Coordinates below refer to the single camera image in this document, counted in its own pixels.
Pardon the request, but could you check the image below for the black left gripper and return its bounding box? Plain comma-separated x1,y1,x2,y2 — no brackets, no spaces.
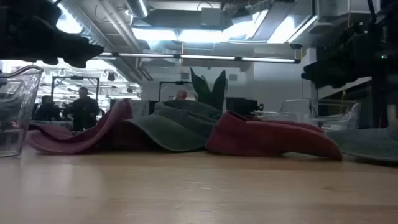
0,0,105,68

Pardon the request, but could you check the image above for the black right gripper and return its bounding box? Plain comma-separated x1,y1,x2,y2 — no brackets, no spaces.
300,12,398,89

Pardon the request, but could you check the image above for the grey-green baseball cap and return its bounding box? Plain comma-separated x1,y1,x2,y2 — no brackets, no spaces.
325,119,398,163

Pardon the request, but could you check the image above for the maroon cloth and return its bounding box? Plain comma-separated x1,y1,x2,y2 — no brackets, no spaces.
26,98,134,156

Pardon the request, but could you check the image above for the maroon red baseball cap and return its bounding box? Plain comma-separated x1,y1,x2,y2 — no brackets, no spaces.
205,110,343,161

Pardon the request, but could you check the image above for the dark green baseball cap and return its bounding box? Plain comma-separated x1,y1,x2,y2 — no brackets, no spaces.
121,100,223,152

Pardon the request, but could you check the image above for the clear plastic bin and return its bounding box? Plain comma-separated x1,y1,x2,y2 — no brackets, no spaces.
0,65,44,158
253,98,361,131

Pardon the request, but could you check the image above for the black background monitor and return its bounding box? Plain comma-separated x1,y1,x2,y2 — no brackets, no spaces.
226,96,259,116

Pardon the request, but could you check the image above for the LED light bar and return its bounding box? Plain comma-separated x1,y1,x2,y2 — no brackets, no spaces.
99,52,302,65

